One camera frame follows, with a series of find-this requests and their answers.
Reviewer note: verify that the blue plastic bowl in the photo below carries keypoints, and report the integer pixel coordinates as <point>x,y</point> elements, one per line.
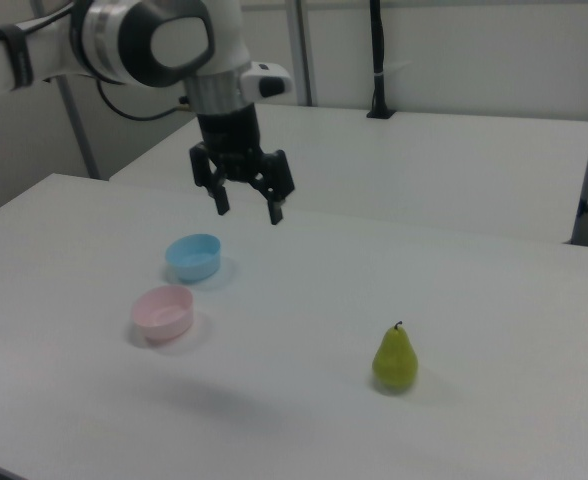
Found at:
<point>194,257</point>

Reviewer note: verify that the wide grey partition post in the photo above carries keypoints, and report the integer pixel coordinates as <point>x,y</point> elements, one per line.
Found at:
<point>304,50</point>

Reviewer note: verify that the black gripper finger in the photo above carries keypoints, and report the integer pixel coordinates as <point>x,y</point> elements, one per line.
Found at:
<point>219,197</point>
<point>275,200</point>

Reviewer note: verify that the black pole with clamp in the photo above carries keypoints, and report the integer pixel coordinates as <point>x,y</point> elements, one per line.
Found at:
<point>380,55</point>

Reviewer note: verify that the green pear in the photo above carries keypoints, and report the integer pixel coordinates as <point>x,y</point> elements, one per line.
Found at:
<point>395,362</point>

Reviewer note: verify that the white table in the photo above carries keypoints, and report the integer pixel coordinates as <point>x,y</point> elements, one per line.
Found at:
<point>374,165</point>

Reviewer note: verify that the pink plastic bowl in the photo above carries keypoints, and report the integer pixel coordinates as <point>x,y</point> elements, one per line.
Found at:
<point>164,312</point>

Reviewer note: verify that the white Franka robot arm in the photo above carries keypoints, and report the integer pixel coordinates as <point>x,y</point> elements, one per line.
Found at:
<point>124,45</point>

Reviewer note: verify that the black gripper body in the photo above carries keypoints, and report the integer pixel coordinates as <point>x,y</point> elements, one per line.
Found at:
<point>229,140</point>

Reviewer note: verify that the thin grey partition post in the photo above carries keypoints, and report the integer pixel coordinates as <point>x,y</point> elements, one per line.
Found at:
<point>79,135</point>

